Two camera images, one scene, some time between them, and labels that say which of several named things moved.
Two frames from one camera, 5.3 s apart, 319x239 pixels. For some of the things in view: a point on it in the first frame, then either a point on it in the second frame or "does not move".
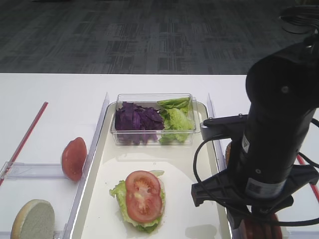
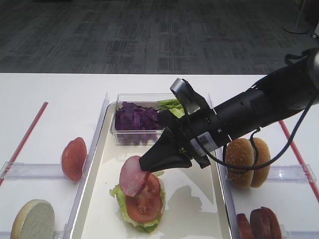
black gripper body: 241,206 → 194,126
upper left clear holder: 13,170 does not move
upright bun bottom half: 35,219 does not move
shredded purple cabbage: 135,124 does not move
